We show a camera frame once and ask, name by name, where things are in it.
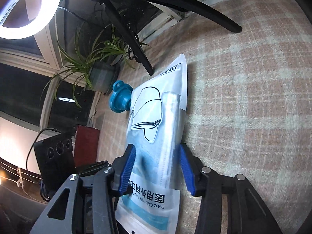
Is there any face mask package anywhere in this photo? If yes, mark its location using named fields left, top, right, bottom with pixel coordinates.
left=116, top=54, right=188, bottom=233

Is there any blue silicone funnel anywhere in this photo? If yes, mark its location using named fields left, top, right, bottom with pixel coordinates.
left=109, top=80, right=133, bottom=113

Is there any dark red storage box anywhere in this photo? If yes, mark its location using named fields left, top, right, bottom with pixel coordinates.
left=74, top=125, right=100, bottom=167

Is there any plaid beige rug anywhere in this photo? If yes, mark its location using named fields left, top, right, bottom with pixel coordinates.
left=96, top=0, right=312, bottom=234

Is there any green potted plant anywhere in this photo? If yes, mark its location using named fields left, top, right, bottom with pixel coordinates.
left=45, top=26, right=136, bottom=108

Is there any black camera box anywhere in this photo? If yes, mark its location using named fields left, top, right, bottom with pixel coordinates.
left=34, top=133, right=76, bottom=192

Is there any white ring light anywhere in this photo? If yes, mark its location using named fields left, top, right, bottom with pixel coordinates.
left=1, top=0, right=61, bottom=40

